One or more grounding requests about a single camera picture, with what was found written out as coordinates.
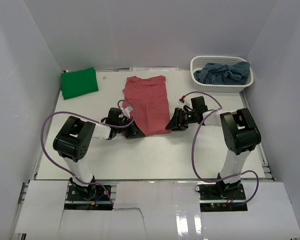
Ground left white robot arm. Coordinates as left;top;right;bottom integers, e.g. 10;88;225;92
52;106;145;200

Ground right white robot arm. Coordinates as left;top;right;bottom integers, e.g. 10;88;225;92
165;96;262;200

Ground blue t shirt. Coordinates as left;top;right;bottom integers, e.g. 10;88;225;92
193;61;250;85

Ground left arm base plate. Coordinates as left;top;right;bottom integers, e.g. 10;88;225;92
64;185;113;211

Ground white plastic basket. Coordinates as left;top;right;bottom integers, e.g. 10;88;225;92
190;55;254;93

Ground red t shirt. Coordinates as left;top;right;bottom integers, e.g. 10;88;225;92
122;75;171;137

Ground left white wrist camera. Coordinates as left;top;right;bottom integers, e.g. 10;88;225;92
120;106;133;119

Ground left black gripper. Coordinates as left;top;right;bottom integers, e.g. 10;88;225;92
115;116;145;139

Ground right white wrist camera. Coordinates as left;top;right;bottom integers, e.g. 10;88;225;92
178;95;192;111

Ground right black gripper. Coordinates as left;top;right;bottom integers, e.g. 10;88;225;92
165;107;198;131

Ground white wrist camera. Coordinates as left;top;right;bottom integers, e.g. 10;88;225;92
120;106;133;119
178;95;192;111

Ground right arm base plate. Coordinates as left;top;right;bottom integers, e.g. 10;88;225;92
194;183;248;213

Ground folded green t shirt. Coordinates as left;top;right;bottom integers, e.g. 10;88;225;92
60;67;99;100

